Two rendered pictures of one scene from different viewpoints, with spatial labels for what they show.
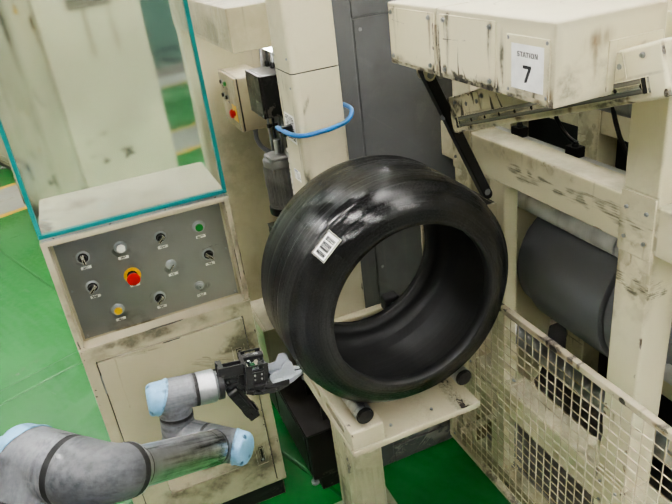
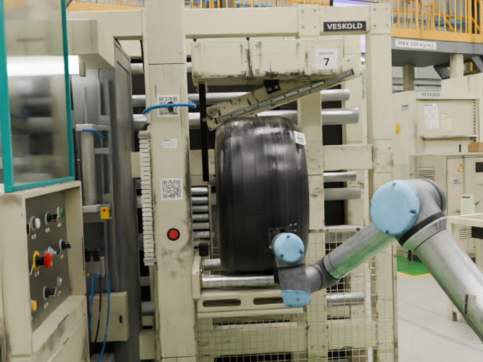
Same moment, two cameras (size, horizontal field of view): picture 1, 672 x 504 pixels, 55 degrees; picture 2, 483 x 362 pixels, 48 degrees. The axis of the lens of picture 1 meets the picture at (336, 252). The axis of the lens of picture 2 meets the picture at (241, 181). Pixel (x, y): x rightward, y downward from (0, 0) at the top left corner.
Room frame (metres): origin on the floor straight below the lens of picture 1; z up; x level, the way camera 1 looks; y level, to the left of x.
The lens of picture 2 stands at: (0.85, 1.83, 1.34)
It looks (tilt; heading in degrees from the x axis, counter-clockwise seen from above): 3 degrees down; 287
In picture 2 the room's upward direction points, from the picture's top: 2 degrees counter-clockwise
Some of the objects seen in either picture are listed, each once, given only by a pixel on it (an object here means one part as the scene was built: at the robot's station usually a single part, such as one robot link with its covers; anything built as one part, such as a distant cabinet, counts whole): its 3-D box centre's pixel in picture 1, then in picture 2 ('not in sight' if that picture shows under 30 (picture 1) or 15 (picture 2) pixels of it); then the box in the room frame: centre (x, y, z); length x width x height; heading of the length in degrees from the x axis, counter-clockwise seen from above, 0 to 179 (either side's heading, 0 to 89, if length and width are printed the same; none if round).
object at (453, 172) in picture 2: not in sight; (457, 207); (0.29, -4.90, 0.62); 0.91 x 0.58 x 1.25; 41
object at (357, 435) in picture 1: (339, 395); (249, 298); (1.38, 0.04, 0.83); 0.36 x 0.09 x 0.06; 20
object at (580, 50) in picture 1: (504, 37); (264, 63); (1.41, -0.41, 1.71); 0.61 x 0.25 x 0.15; 20
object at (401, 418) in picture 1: (387, 389); (246, 298); (1.43, -0.09, 0.80); 0.37 x 0.36 x 0.02; 110
